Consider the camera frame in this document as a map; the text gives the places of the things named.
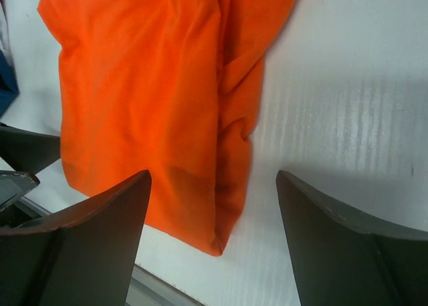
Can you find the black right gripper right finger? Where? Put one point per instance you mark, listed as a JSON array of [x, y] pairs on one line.
[[343, 256]]

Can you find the orange t shirt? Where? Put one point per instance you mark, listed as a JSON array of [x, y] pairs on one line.
[[168, 86]]

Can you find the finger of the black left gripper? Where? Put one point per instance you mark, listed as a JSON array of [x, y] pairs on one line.
[[27, 151], [15, 185]]

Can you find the blue folded t shirt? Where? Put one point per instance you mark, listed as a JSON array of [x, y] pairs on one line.
[[9, 90]]

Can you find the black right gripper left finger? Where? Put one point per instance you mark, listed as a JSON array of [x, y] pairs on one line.
[[132, 195]]

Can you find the aluminium mounting rail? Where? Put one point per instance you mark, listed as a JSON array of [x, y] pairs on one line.
[[150, 286]]

